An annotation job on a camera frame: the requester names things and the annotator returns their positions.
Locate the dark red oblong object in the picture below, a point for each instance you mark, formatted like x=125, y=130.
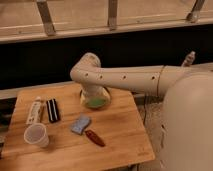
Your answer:
x=94, y=138

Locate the right metal bracket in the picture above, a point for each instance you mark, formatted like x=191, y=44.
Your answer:
x=193, y=15

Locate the small white figurine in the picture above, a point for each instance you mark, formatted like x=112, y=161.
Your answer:
x=189, y=59

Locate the white tube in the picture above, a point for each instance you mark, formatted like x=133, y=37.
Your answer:
x=35, y=112

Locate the left metal bracket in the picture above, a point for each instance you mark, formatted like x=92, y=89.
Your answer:
x=46, y=17

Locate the blue sponge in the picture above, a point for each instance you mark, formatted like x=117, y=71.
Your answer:
x=80, y=124

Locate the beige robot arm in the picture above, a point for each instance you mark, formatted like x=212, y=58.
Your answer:
x=187, y=128

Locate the metal bracket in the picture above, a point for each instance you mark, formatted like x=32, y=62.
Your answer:
x=112, y=14
x=193, y=15
x=46, y=17

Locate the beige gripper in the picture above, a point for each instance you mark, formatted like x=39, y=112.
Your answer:
x=94, y=97

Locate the black white striped eraser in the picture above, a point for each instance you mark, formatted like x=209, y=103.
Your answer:
x=53, y=112

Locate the wooden board table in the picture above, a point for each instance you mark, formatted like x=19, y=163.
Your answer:
x=118, y=124

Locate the middle metal bracket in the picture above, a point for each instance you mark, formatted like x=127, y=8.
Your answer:
x=112, y=14

